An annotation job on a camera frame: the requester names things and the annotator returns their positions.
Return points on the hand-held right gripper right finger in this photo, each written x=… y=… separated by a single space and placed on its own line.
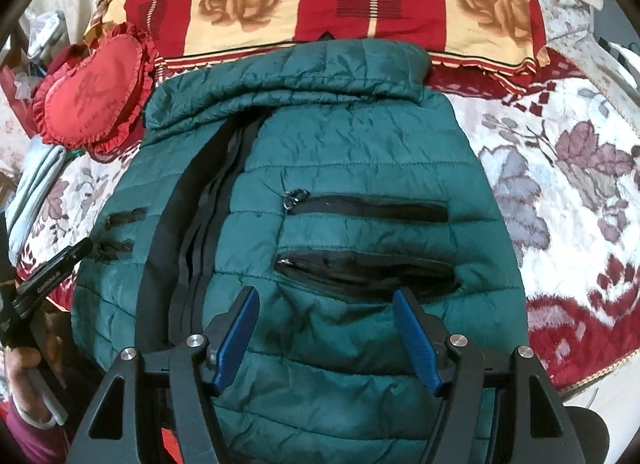
x=415 y=334

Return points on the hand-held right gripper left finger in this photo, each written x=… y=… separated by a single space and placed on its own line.
x=235 y=331

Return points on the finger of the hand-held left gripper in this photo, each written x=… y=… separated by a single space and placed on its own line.
x=50 y=279

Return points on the green puffer jacket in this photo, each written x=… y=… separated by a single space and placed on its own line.
x=350 y=154

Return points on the person's left forearm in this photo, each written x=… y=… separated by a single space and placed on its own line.
x=25 y=444

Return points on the person's left hand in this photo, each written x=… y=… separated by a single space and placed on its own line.
x=20 y=376

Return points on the light blue cloth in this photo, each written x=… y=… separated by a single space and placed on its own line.
x=35 y=184

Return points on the red heart-shaped ruffled pillow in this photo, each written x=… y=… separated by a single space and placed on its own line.
x=90 y=89

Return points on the black round object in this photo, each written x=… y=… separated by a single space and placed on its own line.
x=590 y=436

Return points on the floral bed blanket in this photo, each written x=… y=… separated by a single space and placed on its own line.
x=550 y=169

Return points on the dark red garment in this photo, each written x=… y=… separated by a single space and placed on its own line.
x=65 y=55

